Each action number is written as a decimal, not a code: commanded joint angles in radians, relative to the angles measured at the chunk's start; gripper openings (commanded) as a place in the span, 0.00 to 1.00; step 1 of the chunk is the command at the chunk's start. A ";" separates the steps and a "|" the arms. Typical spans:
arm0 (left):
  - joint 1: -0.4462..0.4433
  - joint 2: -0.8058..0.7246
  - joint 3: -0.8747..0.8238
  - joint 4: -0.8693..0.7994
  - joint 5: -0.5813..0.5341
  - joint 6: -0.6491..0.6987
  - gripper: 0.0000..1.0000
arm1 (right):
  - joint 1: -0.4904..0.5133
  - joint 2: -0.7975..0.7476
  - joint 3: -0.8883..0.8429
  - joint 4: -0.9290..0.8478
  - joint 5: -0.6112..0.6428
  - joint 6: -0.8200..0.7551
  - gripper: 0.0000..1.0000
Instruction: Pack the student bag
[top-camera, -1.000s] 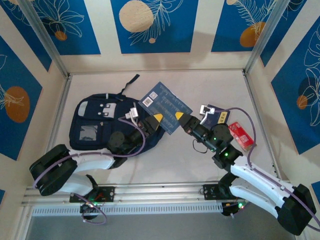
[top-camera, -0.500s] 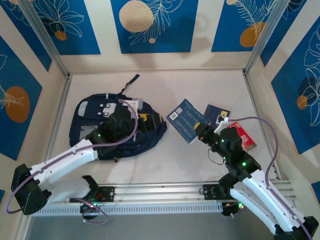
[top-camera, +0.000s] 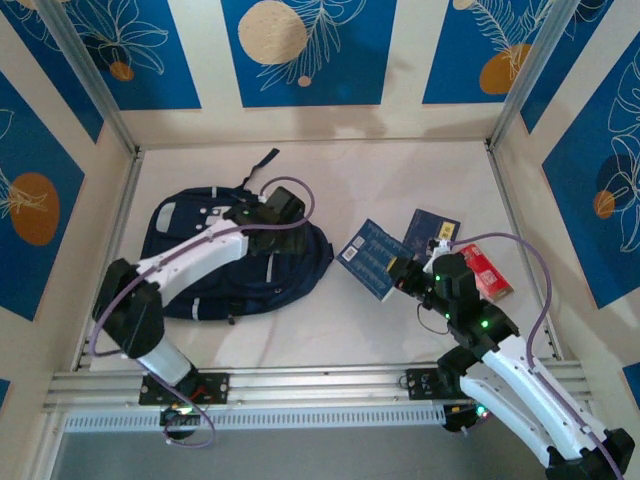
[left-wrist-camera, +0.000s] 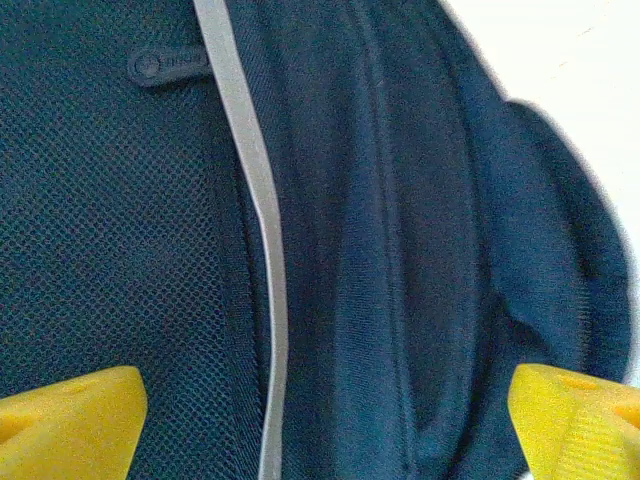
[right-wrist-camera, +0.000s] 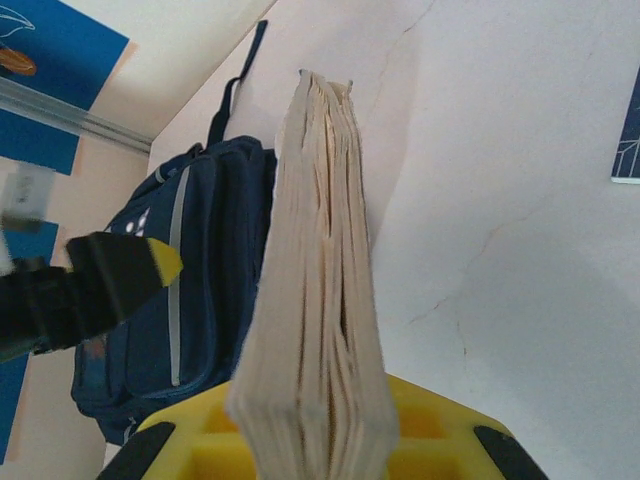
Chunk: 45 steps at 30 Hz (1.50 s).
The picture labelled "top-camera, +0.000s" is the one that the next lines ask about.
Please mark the red small box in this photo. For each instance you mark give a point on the red small box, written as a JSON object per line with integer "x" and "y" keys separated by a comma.
{"x": 487, "y": 275}

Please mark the navy notebook with QR code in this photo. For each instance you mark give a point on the navy notebook with QR code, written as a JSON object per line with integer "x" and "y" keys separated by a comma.
{"x": 365, "y": 250}

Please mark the navy notebook with yellow label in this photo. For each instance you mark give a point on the navy notebook with yellow label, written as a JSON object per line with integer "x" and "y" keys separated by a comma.
{"x": 425, "y": 227}

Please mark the navy blue backpack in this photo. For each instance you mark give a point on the navy blue backpack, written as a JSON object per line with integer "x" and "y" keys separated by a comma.
{"x": 225, "y": 295}

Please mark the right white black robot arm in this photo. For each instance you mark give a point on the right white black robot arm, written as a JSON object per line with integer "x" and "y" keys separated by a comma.
{"x": 520, "y": 380}

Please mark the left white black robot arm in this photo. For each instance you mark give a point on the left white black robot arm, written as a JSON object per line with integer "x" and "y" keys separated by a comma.
{"x": 200, "y": 250}

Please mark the black controller box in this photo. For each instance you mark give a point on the black controller box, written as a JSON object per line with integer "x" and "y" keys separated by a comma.
{"x": 457, "y": 417}
{"x": 175, "y": 417}

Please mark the aluminium table side rail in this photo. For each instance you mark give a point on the aluminium table side rail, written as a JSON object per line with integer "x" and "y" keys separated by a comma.
{"x": 122, "y": 215}
{"x": 507, "y": 200}

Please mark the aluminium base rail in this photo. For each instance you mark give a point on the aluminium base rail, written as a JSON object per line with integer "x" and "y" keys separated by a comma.
{"x": 310, "y": 385}

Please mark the aluminium frame post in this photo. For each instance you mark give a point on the aluminium frame post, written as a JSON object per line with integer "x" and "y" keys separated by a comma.
{"x": 532, "y": 70}
{"x": 87, "y": 70}

